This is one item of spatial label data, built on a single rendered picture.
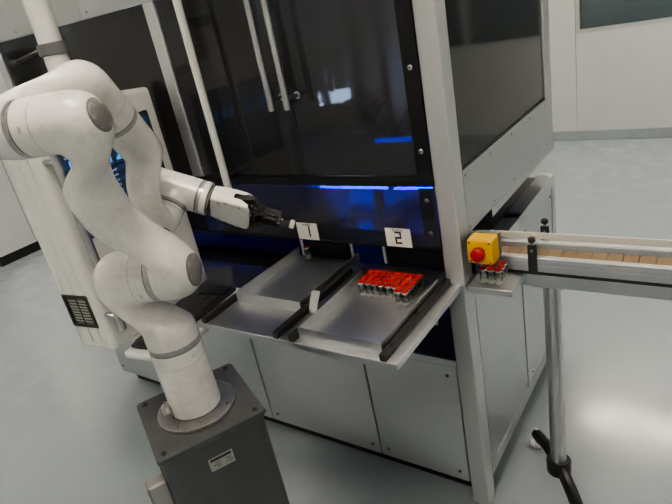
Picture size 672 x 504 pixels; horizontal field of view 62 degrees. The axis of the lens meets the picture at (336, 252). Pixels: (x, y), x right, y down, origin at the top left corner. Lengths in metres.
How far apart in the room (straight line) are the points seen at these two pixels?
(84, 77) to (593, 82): 5.42
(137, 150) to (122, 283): 0.28
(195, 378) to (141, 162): 0.49
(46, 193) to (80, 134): 0.83
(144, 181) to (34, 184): 0.59
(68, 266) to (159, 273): 0.75
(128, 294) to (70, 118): 0.42
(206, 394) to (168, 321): 0.20
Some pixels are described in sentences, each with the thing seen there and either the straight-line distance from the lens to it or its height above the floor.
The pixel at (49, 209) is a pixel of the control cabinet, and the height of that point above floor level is 1.30.
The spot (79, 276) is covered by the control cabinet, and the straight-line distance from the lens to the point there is 1.89.
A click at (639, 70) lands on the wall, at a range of 6.07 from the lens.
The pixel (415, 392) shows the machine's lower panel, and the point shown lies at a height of 0.44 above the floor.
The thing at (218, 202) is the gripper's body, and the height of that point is 1.30.
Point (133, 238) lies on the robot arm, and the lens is 1.16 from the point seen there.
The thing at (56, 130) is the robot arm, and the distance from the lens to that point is 1.02.
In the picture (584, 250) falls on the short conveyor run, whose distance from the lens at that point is 1.66.
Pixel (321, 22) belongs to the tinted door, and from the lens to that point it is 1.64.
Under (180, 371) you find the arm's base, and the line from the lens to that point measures 1.33.
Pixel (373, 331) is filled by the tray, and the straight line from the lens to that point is 1.50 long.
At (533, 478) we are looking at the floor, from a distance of 2.31.
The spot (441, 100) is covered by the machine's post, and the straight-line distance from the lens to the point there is 1.49.
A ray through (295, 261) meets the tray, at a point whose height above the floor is 0.88.
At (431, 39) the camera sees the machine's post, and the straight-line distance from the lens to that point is 1.47.
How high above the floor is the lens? 1.67
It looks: 23 degrees down
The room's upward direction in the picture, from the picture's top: 12 degrees counter-clockwise
